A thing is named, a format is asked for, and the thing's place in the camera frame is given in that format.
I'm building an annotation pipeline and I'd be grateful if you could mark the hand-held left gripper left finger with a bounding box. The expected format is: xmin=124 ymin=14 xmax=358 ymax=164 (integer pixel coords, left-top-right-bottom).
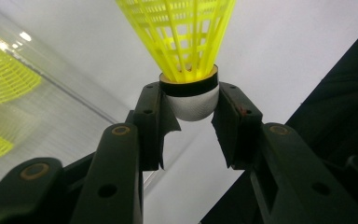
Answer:
xmin=125 ymin=81 xmax=182 ymax=172

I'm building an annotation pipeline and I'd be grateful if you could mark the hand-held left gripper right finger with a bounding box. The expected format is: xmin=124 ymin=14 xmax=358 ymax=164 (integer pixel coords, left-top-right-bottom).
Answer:
xmin=211 ymin=81 xmax=264 ymax=171

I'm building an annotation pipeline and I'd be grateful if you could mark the clear plastic container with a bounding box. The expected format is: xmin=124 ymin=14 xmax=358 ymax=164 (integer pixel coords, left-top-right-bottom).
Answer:
xmin=0 ymin=22 xmax=129 ymax=200

